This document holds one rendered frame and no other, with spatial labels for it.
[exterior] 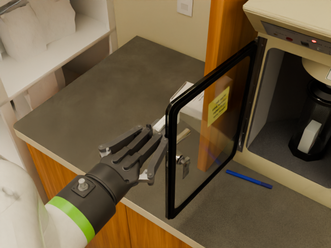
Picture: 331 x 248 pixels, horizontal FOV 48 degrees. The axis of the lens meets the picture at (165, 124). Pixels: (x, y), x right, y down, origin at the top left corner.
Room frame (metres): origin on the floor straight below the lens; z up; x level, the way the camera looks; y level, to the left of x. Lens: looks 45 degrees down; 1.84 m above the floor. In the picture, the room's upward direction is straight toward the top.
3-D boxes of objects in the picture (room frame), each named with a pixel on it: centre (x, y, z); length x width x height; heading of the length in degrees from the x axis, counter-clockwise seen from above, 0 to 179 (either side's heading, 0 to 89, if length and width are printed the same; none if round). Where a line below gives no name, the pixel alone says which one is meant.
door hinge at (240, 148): (0.73, -0.22, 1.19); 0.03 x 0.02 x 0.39; 55
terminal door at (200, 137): (0.61, -0.10, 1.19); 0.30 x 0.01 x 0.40; 138
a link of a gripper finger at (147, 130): (0.47, 0.06, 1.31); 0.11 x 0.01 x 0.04; 147
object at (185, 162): (0.52, -0.04, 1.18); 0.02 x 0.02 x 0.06; 48
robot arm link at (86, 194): (0.34, 0.13, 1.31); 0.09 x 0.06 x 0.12; 55
